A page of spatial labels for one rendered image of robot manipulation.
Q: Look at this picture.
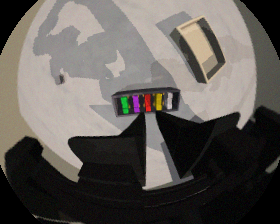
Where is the small beige tray with dark walls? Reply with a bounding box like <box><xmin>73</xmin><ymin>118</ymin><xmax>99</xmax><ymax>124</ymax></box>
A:
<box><xmin>169</xmin><ymin>14</ymin><xmax>226</xmax><ymax>84</ymax></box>

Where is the yellow fuse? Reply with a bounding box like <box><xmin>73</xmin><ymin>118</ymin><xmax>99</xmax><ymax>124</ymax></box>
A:
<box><xmin>155</xmin><ymin>93</ymin><xmax>163</xmax><ymax>111</ymax></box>

